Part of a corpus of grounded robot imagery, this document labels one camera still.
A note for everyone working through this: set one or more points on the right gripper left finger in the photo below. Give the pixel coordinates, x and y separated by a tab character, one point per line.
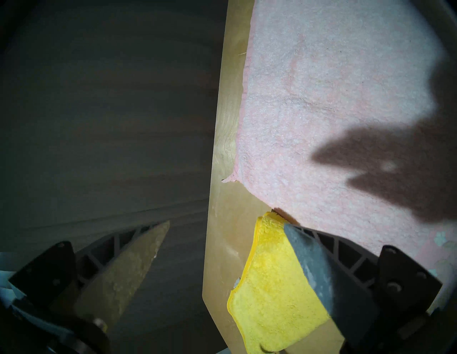
117	271

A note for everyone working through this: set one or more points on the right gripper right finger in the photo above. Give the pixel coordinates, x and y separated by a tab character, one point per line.
332	285

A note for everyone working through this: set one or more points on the yellow terry towel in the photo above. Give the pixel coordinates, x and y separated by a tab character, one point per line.
271	303

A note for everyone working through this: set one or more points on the pink terry towel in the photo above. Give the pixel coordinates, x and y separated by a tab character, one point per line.
321	89

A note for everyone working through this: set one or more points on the grey pleated curtain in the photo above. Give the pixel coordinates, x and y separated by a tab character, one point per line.
89	107

